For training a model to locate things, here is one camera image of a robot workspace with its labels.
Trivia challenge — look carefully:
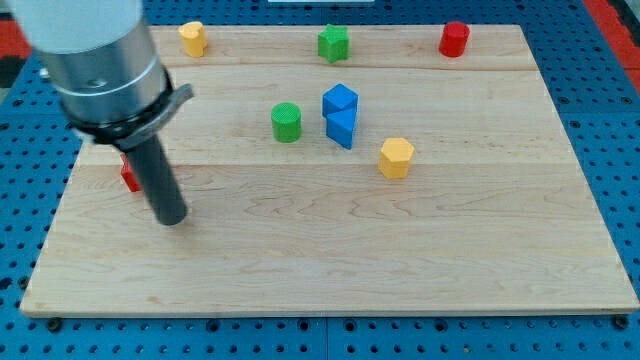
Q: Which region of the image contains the silver and white robot arm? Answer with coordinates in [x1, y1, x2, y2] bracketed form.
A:
[7, 0, 193, 151]

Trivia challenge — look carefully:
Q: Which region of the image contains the yellow hexagon block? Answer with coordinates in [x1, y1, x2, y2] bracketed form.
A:
[378, 137, 415, 179]

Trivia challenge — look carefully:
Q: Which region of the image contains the light wooden board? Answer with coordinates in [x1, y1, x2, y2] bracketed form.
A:
[21, 25, 639, 318]

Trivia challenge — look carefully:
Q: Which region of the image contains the blue triangle block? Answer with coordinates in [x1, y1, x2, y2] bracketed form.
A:
[326, 108, 357, 150]

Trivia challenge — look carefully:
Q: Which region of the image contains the green cylinder block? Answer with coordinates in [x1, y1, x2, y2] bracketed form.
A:
[271, 102, 302, 143]

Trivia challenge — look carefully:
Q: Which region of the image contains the blue cube block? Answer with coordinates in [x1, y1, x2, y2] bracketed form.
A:
[322, 83, 359, 117]

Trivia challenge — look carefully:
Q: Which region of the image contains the green star block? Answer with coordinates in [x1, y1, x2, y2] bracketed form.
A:
[317, 24, 350, 63]

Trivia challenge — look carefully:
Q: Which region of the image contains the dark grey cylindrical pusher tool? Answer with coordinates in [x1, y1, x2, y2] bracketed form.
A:
[125, 135, 188, 226]

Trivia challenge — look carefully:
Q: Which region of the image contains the red block behind tool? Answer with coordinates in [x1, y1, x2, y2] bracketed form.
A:
[120, 153, 141, 192]

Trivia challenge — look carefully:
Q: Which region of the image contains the yellow heart block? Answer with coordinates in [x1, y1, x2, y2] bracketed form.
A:
[178, 21, 208, 58]

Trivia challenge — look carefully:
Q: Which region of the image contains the red cylinder block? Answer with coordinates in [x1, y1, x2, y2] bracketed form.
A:
[439, 21, 471, 58]

